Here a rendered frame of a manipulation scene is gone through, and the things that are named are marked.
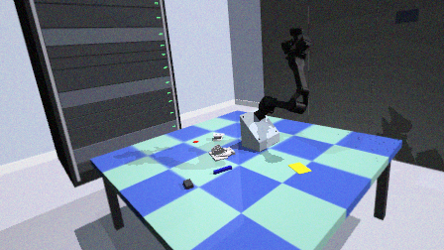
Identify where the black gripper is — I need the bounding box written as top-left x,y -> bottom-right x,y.
290,26 -> 302,46

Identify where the yellow flat block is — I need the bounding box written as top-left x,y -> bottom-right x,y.
289,163 -> 312,174

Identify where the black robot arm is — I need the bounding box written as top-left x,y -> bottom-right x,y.
254,35 -> 312,121

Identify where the dark blue bar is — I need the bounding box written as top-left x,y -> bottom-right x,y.
213,165 -> 232,175

